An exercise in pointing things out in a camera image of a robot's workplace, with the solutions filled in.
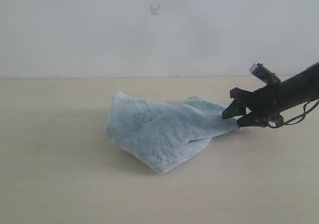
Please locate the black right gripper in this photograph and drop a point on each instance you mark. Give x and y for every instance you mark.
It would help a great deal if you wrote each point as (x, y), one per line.
(257, 108)

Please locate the light blue fluffy towel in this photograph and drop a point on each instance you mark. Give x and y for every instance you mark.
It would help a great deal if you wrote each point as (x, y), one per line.
(165, 134)

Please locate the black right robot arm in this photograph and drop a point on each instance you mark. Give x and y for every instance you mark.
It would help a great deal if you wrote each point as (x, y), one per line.
(301, 89)

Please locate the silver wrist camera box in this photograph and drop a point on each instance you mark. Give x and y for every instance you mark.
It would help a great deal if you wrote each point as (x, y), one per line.
(264, 74)

